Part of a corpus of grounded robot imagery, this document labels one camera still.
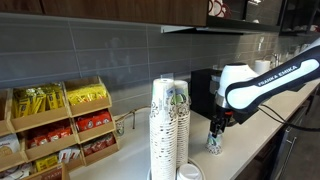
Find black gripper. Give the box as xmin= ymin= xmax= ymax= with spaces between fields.
xmin=209 ymin=105 xmax=234 ymax=139

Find patterned paper cup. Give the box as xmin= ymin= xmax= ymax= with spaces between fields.
xmin=205 ymin=131 xmax=224 ymax=156

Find short paper cup stack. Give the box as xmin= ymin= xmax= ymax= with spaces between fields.
xmin=173 ymin=79 xmax=192 ymax=168

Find white plastic cup lids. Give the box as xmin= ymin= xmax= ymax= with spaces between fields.
xmin=175 ymin=163 xmax=204 ymax=180

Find tall paper cup stack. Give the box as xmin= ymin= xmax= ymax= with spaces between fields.
xmin=148 ymin=78 xmax=179 ymax=180

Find pale tea packets pile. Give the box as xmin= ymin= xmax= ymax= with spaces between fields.
xmin=0 ymin=163 xmax=33 ymax=180

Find black coffee machine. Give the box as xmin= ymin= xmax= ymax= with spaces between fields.
xmin=189 ymin=68 xmax=239 ymax=127

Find dark lower cabinet front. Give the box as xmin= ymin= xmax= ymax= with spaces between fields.
xmin=234 ymin=89 xmax=318 ymax=180

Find chrome faucet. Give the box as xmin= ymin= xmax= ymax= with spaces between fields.
xmin=263 ymin=52 xmax=281 ymax=68

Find patterned coffee pod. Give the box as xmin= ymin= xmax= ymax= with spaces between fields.
xmin=115 ymin=120 xmax=126 ymax=137

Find dark open shelf cabinet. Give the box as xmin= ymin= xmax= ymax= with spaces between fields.
xmin=206 ymin=0 xmax=320 ymax=34

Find white under cabinet light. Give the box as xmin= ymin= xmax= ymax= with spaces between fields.
xmin=160 ymin=24 xmax=268 ymax=35

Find dark red tea packets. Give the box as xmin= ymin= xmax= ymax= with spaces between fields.
xmin=81 ymin=134 xmax=117 ymax=157

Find bright red tea packets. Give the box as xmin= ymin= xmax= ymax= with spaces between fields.
xmin=75 ymin=110 xmax=113 ymax=132

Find plain yellow tea packets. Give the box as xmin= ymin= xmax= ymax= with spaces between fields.
xmin=66 ymin=83 xmax=108 ymax=106

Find white red tea packets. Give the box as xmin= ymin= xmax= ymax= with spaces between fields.
xmin=58 ymin=146 xmax=82 ymax=164

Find red orange tea packets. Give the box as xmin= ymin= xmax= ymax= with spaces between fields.
xmin=26 ymin=125 xmax=74 ymax=149

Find brown wooden upper cabinet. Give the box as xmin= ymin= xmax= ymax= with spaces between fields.
xmin=0 ymin=0 xmax=209 ymax=28

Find small yellow tea packets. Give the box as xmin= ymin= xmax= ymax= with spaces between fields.
xmin=34 ymin=154 xmax=60 ymax=173

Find wooden tea organizer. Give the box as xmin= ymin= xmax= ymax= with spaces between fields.
xmin=0 ymin=76 xmax=121 ymax=180

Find yellow black tea packets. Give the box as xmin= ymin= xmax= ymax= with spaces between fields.
xmin=12 ymin=84 xmax=66 ymax=118

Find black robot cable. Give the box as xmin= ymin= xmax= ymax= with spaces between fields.
xmin=258 ymin=104 xmax=320 ymax=133

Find metal cabinet handle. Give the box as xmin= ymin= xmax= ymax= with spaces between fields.
xmin=274 ymin=135 xmax=298 ymax=179

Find white wall outlet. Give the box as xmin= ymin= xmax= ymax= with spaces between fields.
xmin=160 ymin=72 xmax=174 ymax=81

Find wire coffee pod carousel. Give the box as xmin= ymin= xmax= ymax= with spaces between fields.
xmin=114 ymin=105 xmax=151 ymax=131

